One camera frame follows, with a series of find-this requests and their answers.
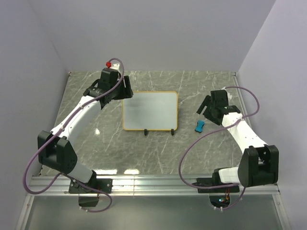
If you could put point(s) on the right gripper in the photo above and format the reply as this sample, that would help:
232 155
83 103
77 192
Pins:
207 102

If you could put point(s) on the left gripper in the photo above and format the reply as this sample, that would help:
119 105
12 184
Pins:
127 92

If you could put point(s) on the blue whiteboard eraser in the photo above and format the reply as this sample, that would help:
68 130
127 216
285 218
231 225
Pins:
199 126

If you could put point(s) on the yellow framed whiteboard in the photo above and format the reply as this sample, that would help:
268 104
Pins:
150 110

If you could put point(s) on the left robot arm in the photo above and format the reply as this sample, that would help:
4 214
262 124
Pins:
56 146

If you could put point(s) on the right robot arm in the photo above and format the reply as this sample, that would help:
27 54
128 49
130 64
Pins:
259 164

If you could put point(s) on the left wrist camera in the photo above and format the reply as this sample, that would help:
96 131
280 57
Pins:
114 64

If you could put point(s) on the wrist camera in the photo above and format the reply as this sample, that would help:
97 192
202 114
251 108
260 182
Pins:
229 95
114 64

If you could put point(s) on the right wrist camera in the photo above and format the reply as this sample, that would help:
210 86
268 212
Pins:
229 95

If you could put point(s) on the wire whiteboard stand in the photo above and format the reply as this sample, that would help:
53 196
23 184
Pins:
171 131

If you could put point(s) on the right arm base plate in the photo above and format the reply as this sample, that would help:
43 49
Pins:
209 182

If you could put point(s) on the aluminium mounting rail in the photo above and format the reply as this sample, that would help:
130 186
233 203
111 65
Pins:
140 185

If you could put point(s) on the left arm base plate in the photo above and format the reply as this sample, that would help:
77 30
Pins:
104 185

